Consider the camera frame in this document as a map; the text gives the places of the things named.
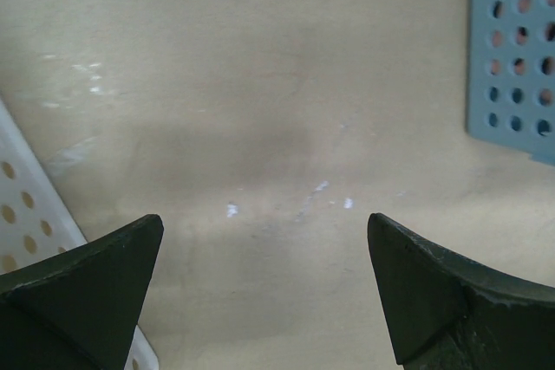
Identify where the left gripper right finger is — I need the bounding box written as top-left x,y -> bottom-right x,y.
368,213 -> 554,369

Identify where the white perforated plastic basket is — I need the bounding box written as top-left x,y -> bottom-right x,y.
1,110 -> 159,369

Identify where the pink perforated plastic basket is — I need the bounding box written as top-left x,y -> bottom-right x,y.
486,0 -> 554,108

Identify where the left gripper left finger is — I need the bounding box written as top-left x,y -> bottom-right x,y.
1,214 -> 164,369

